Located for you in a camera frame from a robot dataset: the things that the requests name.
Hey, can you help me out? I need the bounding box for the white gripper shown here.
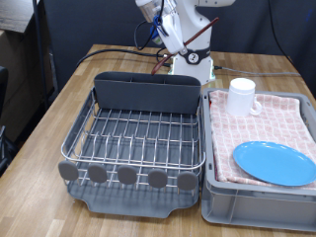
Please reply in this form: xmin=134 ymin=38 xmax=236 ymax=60
xmin=160 ymin=6 xmax=190 ymax=57

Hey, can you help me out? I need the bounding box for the reddish brown wooden spoon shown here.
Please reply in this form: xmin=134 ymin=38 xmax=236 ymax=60
xmin=150 ymin=17 xmax=220 ymax=76

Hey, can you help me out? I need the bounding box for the blue plate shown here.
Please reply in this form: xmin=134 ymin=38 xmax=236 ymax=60
xmin=232 ymin=140 xmax=316 ymax=188

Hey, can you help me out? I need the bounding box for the pink checked dish cloth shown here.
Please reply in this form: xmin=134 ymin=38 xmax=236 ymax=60
xmin=208 ymin=89 xmax=316 ymax=192

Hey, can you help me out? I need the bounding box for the dark grey dish rack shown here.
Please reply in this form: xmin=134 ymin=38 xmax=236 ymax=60
xmin=65 ymin=90 xmax=202 ymax=219

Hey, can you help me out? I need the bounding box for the dark grey cutlery holder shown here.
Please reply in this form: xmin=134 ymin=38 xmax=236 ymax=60
xmin=93 ymin=71 xmax=202 ymax=116

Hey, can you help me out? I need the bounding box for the white mug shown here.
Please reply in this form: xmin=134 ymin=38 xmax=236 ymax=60
xmin=225 ymin=77 xmax=264 ymax=118

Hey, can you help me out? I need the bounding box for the black backdrop panel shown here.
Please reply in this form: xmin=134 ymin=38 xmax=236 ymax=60
xmin=42 ymin=0 xmax=316 ymax=92

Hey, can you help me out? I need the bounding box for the brown cardboard box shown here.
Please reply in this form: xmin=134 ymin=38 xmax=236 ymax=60
xmin=0 ymin=29 xmax=55 ymax=142

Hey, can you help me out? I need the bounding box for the grey plastic crate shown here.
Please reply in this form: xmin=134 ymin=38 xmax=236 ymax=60
xmin=200 ymin=87 xmax=316 ymax=233

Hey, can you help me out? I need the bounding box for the looped black cable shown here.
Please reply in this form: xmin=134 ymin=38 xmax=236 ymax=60
xmin=155 ymin=45 xmax=181 ymax=69

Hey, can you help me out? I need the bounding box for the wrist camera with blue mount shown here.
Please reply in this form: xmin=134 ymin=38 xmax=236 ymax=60
xmin=149 ymin=14 xmax=166 ymax=45

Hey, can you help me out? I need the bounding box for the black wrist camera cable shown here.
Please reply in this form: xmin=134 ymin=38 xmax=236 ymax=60
xmin=132 ymin=0 xmax=166 ymax=52

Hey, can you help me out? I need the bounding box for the long black table cable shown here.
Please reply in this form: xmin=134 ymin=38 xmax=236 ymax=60
xmin=76 ymin=47 xmax=172 ymax=68

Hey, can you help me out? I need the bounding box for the thin black hanging cable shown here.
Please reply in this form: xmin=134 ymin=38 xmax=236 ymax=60
xmin=267 ymin=0 xmax=294 ymax=64

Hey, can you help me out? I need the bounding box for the chrome wire dish rack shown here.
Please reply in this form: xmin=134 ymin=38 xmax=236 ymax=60
xmin=57 ymin=87 xmax=206 ymax=196

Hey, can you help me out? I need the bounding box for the black metal post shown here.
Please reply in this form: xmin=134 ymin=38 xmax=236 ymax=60
xmin=32 ymin=0 xmax=50 ymax=112

